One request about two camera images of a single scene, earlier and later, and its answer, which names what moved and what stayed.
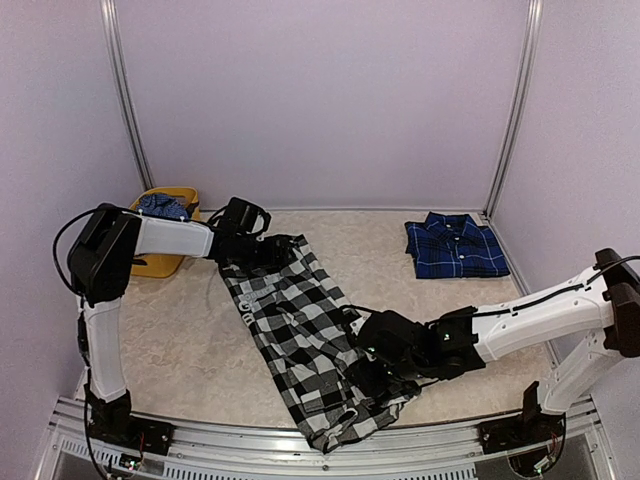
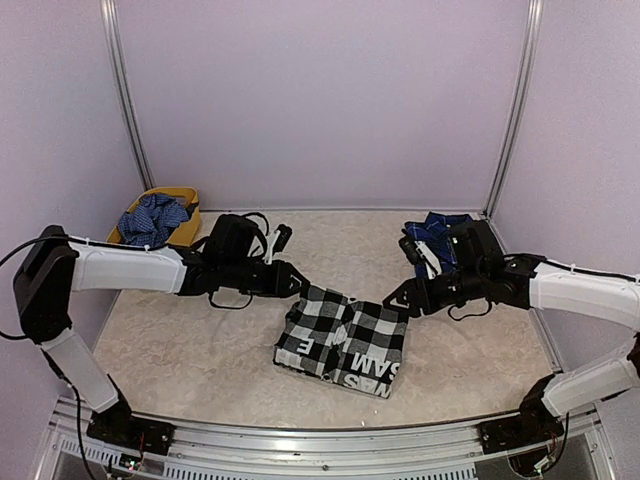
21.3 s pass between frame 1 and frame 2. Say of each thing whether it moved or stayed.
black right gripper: moved
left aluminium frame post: stayed
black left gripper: moved
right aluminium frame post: stayed
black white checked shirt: moved
